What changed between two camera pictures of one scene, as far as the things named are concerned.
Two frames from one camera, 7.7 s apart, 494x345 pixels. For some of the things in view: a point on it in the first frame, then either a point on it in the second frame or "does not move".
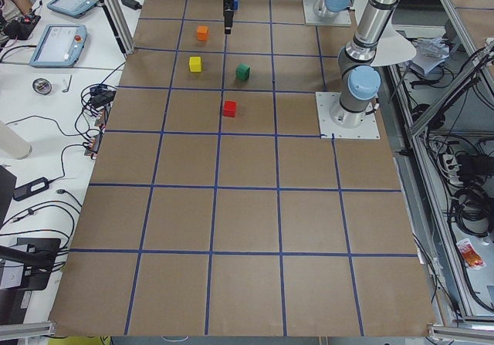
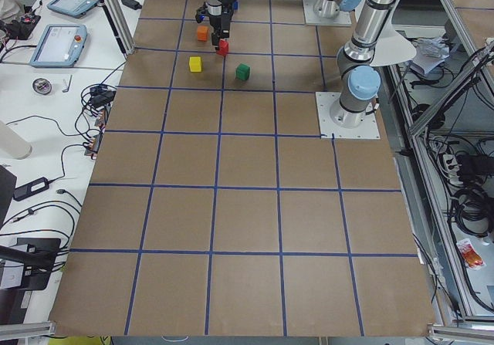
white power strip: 452,169 does not move
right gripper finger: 228,14 to 218,34
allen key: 67,89 does not move
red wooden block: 229,109 to 223,47
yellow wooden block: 195,63 does not move
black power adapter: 130,3 does not move
